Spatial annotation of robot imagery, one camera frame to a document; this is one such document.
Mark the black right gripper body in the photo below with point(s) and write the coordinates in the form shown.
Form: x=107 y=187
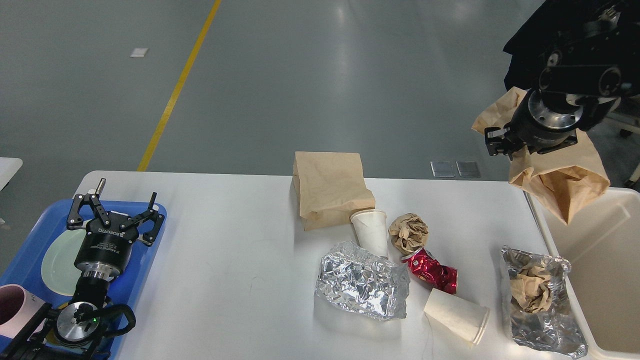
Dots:
x=543 y=123

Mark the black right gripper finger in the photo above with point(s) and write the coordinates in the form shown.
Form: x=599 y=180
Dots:
x=502 y=141

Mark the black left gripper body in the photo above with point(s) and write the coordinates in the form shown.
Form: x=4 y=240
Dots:
x=104 y=252

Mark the green plate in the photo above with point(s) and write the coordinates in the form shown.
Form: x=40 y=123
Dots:
x=58 y=271

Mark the brown paper bag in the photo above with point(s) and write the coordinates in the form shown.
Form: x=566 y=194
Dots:
x=330 y=188
x=565 y=181

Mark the foil with brown paper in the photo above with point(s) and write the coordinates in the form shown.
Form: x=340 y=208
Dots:
x=536 y=308

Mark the dark teal mug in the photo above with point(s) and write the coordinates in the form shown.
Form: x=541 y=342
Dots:
x=101 y=350

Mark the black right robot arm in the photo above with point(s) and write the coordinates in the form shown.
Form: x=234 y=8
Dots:
x=574 y=59

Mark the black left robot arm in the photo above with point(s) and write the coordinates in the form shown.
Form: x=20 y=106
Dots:
x=91 y=315

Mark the blue plastic tray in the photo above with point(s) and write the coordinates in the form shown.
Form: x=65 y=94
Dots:
x=25 y=268

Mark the white office chair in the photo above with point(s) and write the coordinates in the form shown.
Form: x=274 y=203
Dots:
x=621 y=139

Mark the white side table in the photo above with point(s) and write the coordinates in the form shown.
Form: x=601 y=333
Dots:
x=9 y=166

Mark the pink mug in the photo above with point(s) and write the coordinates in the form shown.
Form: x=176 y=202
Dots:
x=17 y=307

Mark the crumpled brown paper ball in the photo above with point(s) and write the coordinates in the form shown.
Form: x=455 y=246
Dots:
x=408 y=233

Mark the beige plastic bin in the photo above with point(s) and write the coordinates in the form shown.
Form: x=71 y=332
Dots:
x=602 y=245

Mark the crushed red can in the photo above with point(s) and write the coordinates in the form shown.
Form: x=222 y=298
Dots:
x=426 y=267

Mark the upright white paper cup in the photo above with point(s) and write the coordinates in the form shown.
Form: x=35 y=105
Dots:
x=371 y=231

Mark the lying white paper cup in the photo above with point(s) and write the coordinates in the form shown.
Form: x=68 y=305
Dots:
x=463 y=318

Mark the crumpled aluminium foil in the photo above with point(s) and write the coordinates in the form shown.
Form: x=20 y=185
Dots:
x=353 y=279

